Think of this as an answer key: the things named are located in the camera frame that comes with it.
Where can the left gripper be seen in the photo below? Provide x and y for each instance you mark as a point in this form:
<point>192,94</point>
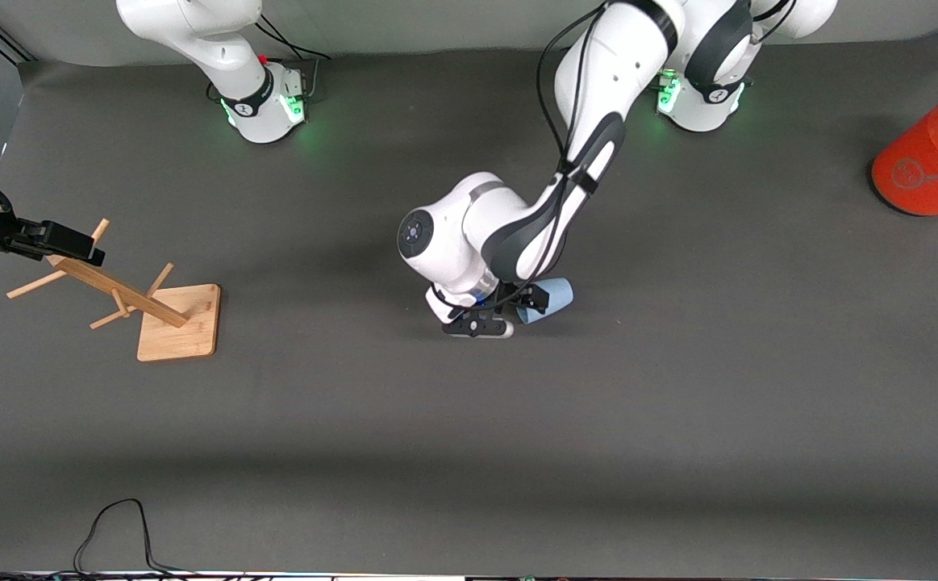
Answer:
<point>511,294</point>

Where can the light blue plastic cup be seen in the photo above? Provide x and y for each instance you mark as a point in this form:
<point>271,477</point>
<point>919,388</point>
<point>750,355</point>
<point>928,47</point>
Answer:
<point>561,294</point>

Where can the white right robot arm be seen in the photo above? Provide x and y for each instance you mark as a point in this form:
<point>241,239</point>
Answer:
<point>218,48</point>

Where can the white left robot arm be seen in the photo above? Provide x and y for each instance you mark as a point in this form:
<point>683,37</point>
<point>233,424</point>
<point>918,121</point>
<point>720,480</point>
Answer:
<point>598,81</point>

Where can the wooden cup rack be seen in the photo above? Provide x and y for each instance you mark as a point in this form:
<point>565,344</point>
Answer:
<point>182,323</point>

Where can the dark grey table mat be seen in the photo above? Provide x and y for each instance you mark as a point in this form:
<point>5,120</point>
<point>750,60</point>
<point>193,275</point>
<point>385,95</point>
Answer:
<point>468,403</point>

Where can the orange cylindrical container silver lid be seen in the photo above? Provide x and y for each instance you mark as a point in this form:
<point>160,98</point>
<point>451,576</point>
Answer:
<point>928,161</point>

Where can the aluminium frame profile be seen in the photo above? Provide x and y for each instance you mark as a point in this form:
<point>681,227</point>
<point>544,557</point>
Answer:
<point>21,55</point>

